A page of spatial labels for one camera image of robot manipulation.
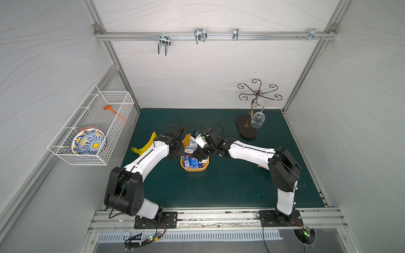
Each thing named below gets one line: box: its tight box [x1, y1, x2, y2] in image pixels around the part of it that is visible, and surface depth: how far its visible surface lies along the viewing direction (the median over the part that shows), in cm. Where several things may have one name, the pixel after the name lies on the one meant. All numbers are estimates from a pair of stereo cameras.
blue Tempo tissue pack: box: [189, 157, 200, 169], surface depth 90 cm
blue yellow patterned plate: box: [71, 126, 108, 155], surface depth 62 cm
